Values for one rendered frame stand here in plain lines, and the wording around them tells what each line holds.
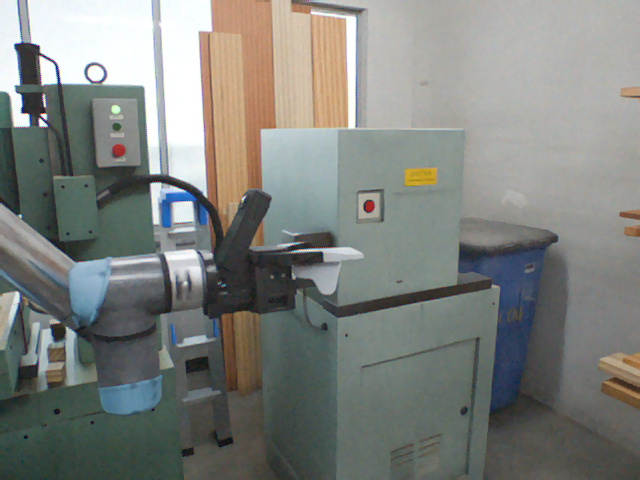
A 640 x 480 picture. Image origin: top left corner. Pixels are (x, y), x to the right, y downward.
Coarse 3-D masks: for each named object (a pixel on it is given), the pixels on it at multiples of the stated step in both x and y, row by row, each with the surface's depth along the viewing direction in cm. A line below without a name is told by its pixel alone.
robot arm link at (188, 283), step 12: (168, 252) 63; (180, 252) 62; (192, 252) 63; (168, 264) 60; (180, 264) 61; (192, 264) 61; (180, 276) 60; (192, 276) 61; (204, 276) 62; (180, 288) 60; (192, 288) 61; (204, 288) 62; (180, 300) 60; (192, 300) 61; (204, 300) 63
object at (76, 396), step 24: (48, 336) 150; (72, 336) 151; (72, 360) 135; (168, 360) 135; (48, 384) 121; (72, 384) 122; (96, 384) 124; (168, 384) 132; (0, 408) 115; (24, 408) 117; (48, 408) 120; (72, 408) 122; (96, 408) 125; (0, 432) 116
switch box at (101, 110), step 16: (96, 112) 117; (112, 112) 118; (128, 112) 120; (96, 128) 117; (128, 128) 121; (96, 144) 118; (112, 144) 120; (128, 144) 121; (96, 160) 124; (112, 160) 120; (128, 160) 122
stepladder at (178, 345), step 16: (160, 192) 218; (176, 192) 208; (160, 208) 212; (160, 224) 213; (160, 240) 214; (208, 240) 222; (176, 320) 217; (208, 320) 223; (176, 336) 217; (208, 336) 224; (176, 352) 218; (208, 352) 224; (176, 368) 218; (176, 384) 219; (224, 384) 228; (192, 400) 219; (208, 400) 222; (224, 400) 229; (224, 416) 229; (224, 432) 229; (192, 448) 222
